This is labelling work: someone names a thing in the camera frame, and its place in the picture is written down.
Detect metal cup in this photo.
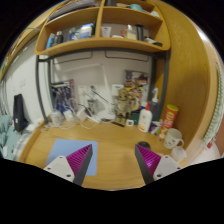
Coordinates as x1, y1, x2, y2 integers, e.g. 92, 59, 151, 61
87, 98, 98, 114

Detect white cable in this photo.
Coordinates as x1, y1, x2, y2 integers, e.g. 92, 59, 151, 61
43, 103, 114, 131

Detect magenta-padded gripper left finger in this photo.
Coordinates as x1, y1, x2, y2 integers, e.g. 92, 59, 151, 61
43, 143, 94, 187

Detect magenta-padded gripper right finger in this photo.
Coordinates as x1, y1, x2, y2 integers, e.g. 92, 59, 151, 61
134, 143, 183, 185

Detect black flat bar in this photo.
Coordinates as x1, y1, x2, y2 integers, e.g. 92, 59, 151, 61
111, 120, 125, 128

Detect white red-capped pump bottle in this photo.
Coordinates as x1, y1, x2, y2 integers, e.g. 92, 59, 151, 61
137, 100, 153, 133

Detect red and yellow chips can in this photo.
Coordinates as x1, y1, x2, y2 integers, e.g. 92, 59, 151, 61
157, 104, 180, 140

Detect black bag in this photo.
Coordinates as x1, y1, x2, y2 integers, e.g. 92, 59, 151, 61
12, 93, 30, 133

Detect light blue mouse pad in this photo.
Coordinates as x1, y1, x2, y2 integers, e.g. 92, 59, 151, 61
45, 138, 99, 177

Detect blue model kit box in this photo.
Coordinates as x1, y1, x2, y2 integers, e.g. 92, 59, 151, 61
50, 79, 76, 114

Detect dark grey metal frame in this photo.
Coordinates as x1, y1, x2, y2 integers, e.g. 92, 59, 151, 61
35, 49, 171, 124

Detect dark green round box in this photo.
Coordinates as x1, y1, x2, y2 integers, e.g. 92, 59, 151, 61
129, 111, 141, 126

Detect clear round plastic container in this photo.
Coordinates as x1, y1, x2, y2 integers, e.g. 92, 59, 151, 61
49, 111, 64, 127

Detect colourful picture box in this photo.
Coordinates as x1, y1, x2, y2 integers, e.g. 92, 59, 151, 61
124, 69, 150, 101

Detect small blue packet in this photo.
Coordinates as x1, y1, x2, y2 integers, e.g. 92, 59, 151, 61
149, 121, 163, 134

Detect white printed mug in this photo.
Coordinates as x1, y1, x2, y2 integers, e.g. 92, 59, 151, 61
163, 128, 185, 150

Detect teal bedding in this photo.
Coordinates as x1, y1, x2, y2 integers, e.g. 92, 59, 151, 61
0, 114, 33, 161

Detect white wall socket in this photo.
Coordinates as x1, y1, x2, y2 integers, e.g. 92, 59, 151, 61
77, 84, 89, 98

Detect white charger block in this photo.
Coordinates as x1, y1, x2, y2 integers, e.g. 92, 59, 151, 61
63, 109, 74, 122
75, 106, 88, 122

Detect wooden shelf unit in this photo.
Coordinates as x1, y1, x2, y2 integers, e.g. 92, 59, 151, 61
34, 0, 172, 57

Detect white wall-mounted box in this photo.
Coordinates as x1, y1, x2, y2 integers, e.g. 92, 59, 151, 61
111, 83, 125, 98

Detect white power strip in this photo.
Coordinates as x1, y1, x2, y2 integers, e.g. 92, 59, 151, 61
88, 114, 103, 124

